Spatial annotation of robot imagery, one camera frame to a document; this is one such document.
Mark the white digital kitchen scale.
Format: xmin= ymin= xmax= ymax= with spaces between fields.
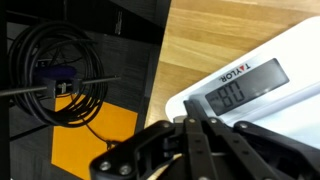
xmin=164 ymin=16 xmax=320 ymax=151

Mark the black partition panel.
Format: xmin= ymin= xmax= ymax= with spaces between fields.
xmin=63 ymin=0 xmax=173 ymax=46

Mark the black rod with blue bracket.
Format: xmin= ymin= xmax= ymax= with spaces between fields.
xmin=0 ymin=65 xmax=121 ymax=99

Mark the coiled black cable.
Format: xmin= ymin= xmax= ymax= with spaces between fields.
xmin=6 ymin=21 xmax=109 ymax=128

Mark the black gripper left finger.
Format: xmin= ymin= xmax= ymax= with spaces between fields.
xmin=89 ymin=99 xmax=218 ymax=180

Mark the orange floor mat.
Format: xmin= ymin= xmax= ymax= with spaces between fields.
xmin=50 ymin=94 xmax=139 ymax=180

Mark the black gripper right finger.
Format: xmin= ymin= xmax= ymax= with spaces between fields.
xmin=194 ymin=101 xmax=320 ymax=180

